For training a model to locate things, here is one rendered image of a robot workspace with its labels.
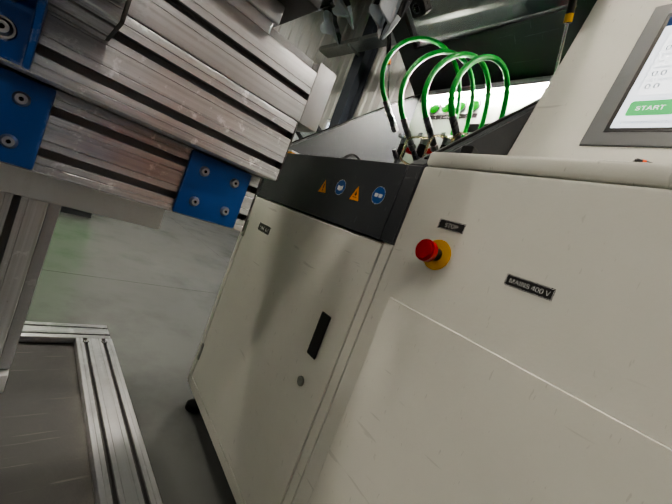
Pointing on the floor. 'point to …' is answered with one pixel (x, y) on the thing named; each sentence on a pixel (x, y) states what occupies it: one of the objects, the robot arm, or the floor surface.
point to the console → (519, 325)
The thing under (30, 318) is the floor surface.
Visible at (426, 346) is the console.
